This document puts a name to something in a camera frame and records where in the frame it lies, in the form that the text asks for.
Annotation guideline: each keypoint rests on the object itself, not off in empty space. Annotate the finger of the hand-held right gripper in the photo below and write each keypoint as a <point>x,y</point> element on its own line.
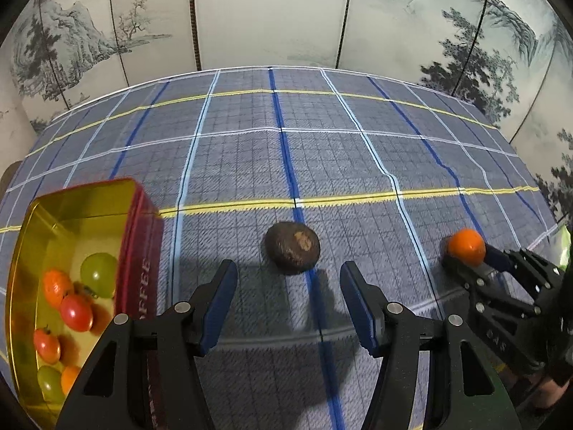
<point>463,271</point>
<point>496,257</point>

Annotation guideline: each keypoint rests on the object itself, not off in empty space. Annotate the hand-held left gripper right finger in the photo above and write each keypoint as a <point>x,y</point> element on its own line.
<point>359,311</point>

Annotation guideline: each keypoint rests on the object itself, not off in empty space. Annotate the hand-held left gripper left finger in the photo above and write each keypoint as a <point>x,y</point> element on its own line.
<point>219,307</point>

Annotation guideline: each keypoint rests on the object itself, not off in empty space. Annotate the orange tomato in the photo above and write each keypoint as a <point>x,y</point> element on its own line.
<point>57,287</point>
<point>466,245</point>
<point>70,378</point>

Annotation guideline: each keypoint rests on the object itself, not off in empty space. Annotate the small dark brown wrinkled fruit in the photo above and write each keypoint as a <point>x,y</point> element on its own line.
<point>293,247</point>

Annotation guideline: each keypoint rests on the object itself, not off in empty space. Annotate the green tomato with calyx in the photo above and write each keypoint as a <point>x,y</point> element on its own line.
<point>99,273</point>

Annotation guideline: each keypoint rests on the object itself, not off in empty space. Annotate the red tomato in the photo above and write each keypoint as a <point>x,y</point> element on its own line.
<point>76,312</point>
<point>46,346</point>

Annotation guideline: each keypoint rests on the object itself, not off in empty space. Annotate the red tin box gold inside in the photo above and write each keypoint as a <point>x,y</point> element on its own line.
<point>80,215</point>

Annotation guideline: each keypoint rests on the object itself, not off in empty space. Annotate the round green tomato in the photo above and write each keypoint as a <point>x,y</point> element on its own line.
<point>49,383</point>

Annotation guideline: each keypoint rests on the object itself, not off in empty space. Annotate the person's right hand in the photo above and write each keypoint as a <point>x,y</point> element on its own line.
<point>547,394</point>

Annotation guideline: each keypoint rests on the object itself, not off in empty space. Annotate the ink landscape folding screen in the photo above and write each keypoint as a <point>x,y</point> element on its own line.
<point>277,13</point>

